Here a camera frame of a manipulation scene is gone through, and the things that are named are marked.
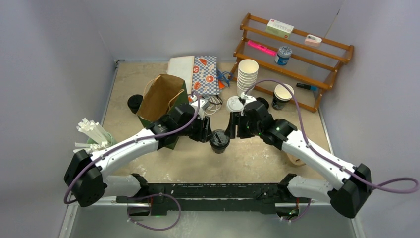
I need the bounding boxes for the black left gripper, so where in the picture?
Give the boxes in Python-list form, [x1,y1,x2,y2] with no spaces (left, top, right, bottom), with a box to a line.
[177,113,214,142]

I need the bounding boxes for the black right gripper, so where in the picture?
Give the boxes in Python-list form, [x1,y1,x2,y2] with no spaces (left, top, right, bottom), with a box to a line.
[225,112,263,139]

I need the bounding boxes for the single black coffee lid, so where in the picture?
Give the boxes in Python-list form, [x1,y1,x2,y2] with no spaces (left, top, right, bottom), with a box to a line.
[210,129,230,144]

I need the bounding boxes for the dark takeout coffee cup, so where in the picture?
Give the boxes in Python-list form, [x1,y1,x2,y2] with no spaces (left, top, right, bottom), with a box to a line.
[210,143,229,154]

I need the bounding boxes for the green paper bag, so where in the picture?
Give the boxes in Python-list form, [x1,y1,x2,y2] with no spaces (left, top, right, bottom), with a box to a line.
[136,74,188,138]

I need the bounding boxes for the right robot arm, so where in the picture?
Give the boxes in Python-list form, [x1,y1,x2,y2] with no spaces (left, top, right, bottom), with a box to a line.
[225,101,373,218]

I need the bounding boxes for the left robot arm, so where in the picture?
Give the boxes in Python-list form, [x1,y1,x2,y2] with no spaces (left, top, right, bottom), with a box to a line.
[64,103,211,207]

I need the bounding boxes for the dark printed coffee cup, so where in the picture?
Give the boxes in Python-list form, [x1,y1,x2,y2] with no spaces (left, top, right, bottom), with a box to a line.
[271,84,294,110]

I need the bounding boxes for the white lid stack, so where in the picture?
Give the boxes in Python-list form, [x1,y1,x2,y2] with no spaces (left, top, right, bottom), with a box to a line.
[226,96,244,112]

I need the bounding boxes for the orange paper bag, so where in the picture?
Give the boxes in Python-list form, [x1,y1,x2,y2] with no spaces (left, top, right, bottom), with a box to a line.
[187,81,229,103]

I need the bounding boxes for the blue checkered bakery bag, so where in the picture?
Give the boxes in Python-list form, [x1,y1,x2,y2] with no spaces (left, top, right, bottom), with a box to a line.
[191,56,220,96]

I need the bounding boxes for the stack of white paper cups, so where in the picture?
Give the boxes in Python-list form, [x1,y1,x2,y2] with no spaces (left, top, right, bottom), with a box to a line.
[237,59,259,96]

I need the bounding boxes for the pink highlighter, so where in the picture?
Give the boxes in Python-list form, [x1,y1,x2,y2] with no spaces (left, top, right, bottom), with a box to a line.
[247,40,277,56]

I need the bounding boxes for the wooden shelf rack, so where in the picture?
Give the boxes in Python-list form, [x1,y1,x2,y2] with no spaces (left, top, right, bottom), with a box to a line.
[230,13,354,113]

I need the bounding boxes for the blue lidded jar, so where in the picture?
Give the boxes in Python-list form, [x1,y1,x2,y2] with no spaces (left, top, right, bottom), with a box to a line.
[275,46,292,66]

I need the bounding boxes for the dark blue marker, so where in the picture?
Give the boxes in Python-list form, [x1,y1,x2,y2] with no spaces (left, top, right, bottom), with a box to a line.
[296,83,317,91]

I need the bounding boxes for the white green box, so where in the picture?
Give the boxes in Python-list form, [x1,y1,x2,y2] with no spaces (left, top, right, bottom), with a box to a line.
[265,19,294,39]

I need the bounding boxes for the pink white small case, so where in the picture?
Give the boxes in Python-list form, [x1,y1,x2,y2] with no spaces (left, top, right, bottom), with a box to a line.
[304,34,322,47]

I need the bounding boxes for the wrapped white straws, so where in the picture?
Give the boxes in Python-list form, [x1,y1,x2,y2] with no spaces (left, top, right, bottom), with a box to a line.
[73,118,106,153]

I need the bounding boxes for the green straw holder cup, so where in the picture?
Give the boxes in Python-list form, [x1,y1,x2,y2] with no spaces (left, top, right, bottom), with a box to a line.
[86,132,116,148]

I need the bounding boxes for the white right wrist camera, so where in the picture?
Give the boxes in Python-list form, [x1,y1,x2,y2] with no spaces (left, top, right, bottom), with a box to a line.
[238,93,256,106]

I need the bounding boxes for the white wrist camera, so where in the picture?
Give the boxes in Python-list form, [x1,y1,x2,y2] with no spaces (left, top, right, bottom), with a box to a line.
[238,93,256,106]
[190,99,210,119]

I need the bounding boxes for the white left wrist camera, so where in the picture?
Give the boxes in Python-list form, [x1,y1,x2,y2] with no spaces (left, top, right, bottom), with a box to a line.
[190,99,210,119]

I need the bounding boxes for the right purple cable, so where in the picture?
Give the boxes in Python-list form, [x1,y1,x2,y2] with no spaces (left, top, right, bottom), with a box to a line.
[244,79,420,194]

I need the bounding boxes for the purple cable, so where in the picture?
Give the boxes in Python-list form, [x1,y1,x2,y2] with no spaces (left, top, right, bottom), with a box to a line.
[63,92,202,205]
[244,79,420,194]

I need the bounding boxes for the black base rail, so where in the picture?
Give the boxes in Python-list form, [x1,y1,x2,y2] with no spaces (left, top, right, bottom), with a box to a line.
[116,183,309,216]

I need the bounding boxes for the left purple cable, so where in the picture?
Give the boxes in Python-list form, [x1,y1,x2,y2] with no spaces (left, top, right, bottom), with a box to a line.
[63,92,202,205]

